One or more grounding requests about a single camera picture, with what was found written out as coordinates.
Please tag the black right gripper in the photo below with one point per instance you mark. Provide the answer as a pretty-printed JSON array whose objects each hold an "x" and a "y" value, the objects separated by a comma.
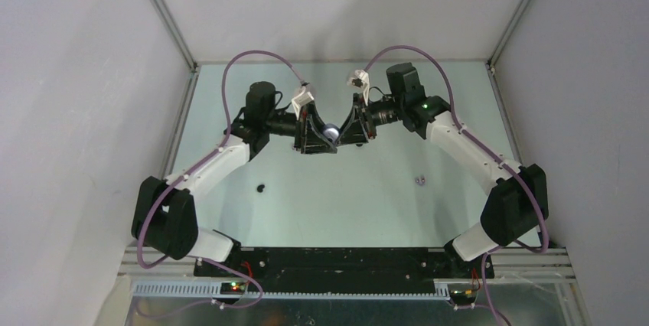
[{"x": 353, "y": 131}]

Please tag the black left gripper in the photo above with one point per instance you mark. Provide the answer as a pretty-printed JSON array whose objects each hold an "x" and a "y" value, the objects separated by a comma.
[{"x": 308, "y": 132}]

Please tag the purple earbud charging case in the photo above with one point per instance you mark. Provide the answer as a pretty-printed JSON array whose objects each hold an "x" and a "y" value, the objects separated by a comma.
[{"x": 331, "y": 132}]

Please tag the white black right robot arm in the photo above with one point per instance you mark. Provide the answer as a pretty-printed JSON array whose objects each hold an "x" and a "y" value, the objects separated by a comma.
[{"x": 517, "y": 195}]

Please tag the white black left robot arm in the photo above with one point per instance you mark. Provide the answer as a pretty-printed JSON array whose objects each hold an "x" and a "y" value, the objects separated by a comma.
[{"x": 165, "y": 215}]

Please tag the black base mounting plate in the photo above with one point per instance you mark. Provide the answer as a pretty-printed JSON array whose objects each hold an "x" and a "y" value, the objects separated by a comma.
[{"x": 353, "y": 271}]

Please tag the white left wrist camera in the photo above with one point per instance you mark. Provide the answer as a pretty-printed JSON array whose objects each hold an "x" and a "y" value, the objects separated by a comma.
[{"x": 302, "y": 97}]

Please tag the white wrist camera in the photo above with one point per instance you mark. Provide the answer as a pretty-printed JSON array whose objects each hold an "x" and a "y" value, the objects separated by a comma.
[
  {"x": 360, "y": 79},
  {"x": 302, "y": 97}
]

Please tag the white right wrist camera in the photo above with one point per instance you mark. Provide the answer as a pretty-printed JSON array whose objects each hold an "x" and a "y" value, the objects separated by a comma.
[{"x": 360, "y": 79}]

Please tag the aluminium frame post right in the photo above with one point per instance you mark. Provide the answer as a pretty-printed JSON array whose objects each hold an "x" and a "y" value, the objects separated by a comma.
[{"x": 502, "y": 41}]

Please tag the aluminium frame post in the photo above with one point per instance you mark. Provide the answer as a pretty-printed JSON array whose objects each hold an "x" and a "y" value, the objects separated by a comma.
[
  {"x": 502, "y": 41},
  {"x": 174, "y": 31}
]

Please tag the aluminium frame post left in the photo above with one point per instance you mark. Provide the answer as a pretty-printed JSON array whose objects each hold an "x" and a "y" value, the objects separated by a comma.
[{"x": 174, "y": 31}]

